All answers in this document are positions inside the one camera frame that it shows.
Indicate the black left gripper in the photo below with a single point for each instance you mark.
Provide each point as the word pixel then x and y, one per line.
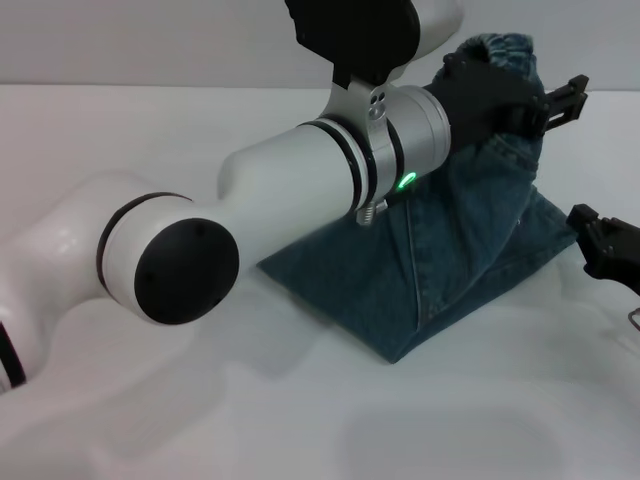
pixel 475 105

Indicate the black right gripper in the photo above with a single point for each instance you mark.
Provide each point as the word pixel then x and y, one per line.
pixel 622 260

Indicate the blue denim shorts basketball print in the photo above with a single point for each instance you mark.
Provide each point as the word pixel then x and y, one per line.
pixel 450 260

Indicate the silver camera mount bracket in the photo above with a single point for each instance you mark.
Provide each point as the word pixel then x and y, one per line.
pixel 372 120

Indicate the left wrist camera housing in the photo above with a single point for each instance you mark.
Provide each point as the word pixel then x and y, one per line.
pixel 360 35

